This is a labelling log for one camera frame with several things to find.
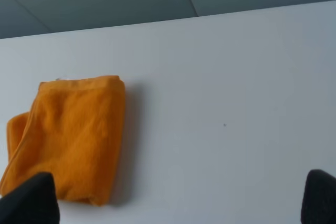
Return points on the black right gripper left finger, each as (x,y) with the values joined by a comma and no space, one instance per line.
(34,201)

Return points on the orange terry towel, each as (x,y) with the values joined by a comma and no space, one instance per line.
(73,130)

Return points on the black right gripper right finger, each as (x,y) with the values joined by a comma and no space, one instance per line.
(318,204)

